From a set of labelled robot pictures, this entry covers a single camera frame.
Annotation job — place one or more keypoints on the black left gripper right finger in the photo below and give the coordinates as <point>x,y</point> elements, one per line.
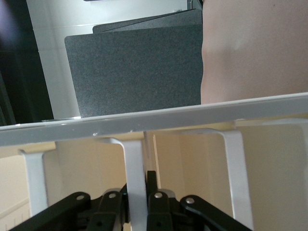
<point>163,211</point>

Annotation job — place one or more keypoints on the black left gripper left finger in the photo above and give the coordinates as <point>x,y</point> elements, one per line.
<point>79,211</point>

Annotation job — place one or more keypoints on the grey acoustic panel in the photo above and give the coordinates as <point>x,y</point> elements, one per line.
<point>134,72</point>
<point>168,20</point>

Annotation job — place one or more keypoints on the brown table mat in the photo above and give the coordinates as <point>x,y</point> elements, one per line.
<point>252,48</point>

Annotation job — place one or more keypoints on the white drawer cabinet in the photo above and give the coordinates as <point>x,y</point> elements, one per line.
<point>154,120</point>

